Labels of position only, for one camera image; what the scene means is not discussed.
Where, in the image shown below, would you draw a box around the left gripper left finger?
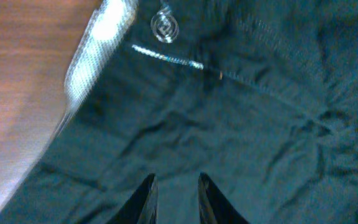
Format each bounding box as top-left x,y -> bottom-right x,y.
107,174 -> 158,224

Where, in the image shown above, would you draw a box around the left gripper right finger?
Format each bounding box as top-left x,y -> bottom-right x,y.
198,172 -> 250,224

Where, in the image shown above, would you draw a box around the dark green shorts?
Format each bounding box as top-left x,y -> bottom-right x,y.
0,0 -> 358,223

